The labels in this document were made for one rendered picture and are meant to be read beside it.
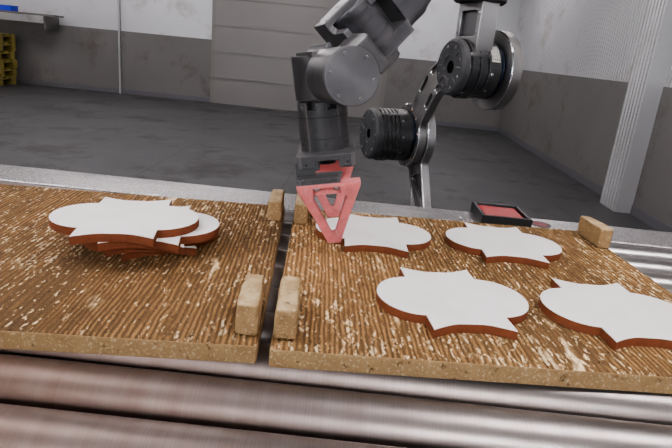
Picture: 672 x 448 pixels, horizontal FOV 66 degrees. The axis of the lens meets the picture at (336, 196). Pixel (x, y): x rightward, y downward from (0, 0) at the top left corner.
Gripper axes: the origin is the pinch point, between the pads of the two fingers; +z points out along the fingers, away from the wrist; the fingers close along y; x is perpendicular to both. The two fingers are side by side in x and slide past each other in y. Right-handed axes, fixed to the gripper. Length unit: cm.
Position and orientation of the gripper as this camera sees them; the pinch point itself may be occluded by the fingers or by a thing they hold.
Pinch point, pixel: (333, 222)
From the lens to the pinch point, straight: 62.3
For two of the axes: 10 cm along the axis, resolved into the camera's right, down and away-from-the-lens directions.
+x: 10.0, -0.9, -0.1
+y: 0.2, 2.6, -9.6
